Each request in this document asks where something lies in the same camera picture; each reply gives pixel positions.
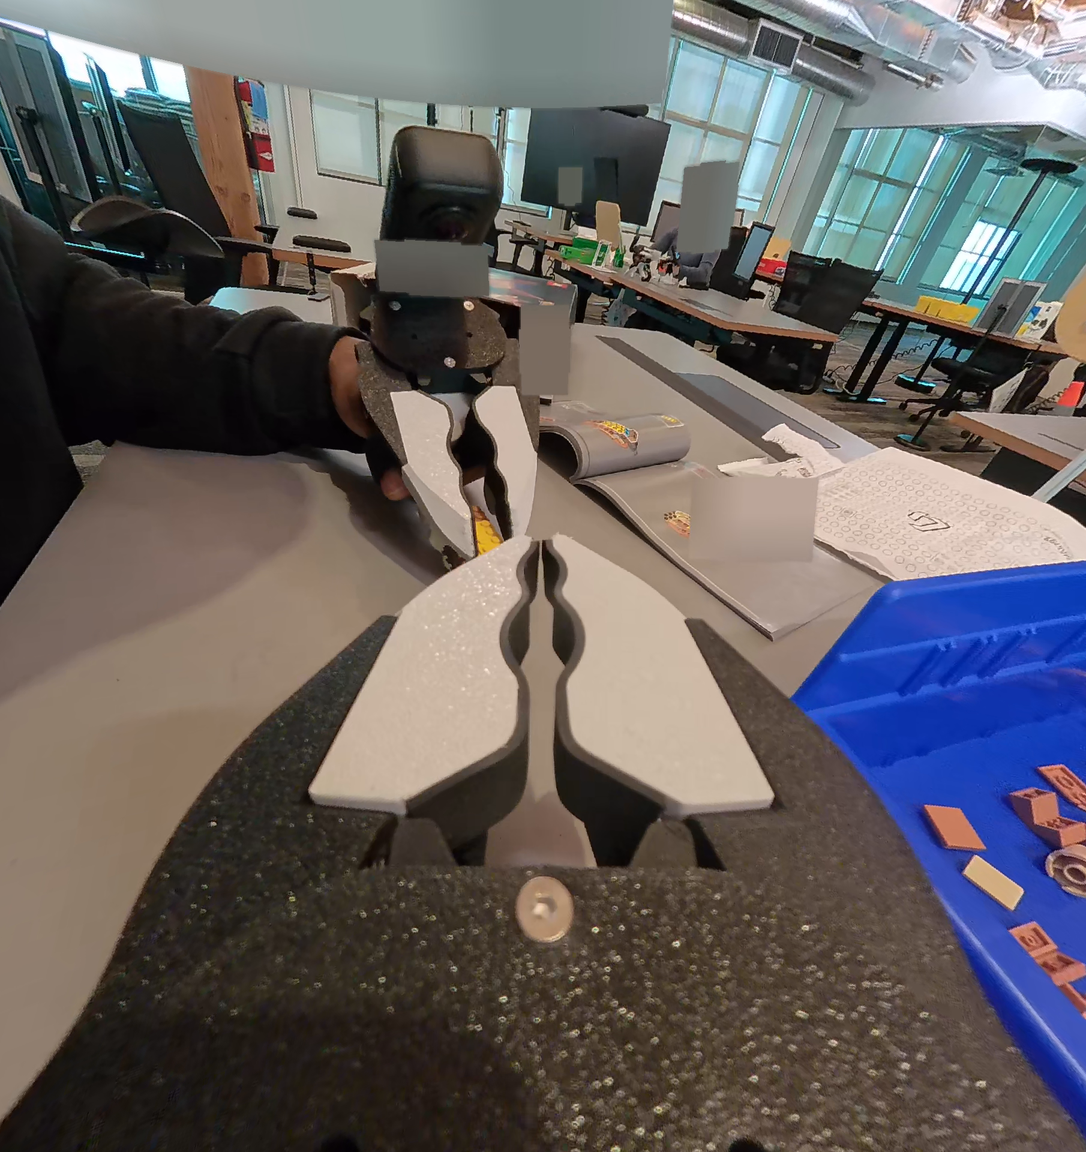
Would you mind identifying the wooden office desk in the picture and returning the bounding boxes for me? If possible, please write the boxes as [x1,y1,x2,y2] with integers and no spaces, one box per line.
[544,243,842,394]

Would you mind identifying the tan flat lego tile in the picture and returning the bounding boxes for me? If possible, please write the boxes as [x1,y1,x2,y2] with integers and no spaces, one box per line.
[961,853,1028,912]

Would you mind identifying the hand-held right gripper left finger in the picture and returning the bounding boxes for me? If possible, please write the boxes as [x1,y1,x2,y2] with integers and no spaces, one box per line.
[310,535,546,817]

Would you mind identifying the wooden pillar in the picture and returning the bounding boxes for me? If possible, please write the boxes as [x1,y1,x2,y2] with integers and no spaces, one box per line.
[185,65,271,288]

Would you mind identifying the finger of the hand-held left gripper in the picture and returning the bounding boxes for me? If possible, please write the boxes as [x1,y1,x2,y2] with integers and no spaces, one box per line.
[472,385,542,544]
[388,387,482,574]

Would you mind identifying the red fire extinguisher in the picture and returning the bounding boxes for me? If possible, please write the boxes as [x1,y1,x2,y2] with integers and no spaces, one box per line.
[237,78,280,173]

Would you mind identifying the black floor lamp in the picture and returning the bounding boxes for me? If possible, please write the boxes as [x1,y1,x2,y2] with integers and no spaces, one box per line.
[1015,155,1083,336]

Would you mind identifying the black computer monitor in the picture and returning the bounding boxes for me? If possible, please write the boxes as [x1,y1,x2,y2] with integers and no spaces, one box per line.
[520,104,674,232]

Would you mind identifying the person's left forearm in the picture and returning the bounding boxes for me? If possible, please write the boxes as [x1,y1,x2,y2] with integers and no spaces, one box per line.
[0,158,370,451]

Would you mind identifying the grey instruction booklet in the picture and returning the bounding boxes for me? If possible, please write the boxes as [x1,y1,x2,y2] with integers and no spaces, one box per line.
[538,411,884,641]

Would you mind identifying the pile of brown lego pieces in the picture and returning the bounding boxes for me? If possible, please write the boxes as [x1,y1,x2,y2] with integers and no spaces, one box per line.
[922,696,1086,1049]

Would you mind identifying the crumpled white paper bag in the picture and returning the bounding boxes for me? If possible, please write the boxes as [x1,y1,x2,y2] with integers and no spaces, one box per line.
[717,422,847,478]

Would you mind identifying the person's black jacket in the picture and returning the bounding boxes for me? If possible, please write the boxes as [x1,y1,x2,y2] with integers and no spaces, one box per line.
[0,431,88,650]

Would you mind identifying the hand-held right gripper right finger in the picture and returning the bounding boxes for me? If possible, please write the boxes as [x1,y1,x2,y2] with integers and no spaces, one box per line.
[544,533,778,820]

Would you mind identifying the blue plastic bin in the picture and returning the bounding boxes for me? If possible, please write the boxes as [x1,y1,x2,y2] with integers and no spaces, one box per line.
[791,555,1086,1152]

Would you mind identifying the person's left hand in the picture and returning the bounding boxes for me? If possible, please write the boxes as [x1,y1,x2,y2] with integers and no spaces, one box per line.
[328,336,412,502]

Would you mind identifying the black mesh office chair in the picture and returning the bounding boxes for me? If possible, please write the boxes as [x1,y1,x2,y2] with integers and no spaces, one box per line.
[897,352,1006,447]

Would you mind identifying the small black monitor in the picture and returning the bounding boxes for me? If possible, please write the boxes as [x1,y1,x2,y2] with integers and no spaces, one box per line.
[732,221,778,281]

